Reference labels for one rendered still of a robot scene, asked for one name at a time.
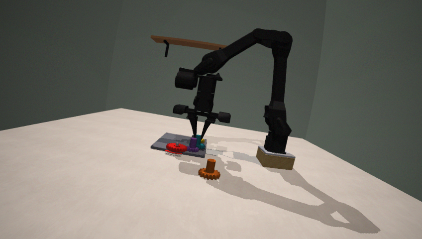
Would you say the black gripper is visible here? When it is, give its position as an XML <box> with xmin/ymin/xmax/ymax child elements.
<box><xmin>173</xmin><ymin>91</ymin><xmax>231</xmax><ymax>139</ymax></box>

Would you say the orange gear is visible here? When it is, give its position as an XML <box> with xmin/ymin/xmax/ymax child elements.
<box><xmin>198</xmin><ymin>159</ymin><xmax>220</xmax><ymax>180</ymax></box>

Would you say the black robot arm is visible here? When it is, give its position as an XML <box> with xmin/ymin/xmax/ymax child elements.
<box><xmin>175</xmin><ymin>28</ymin><xmax>293</xmax><ymax>154</ymax></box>

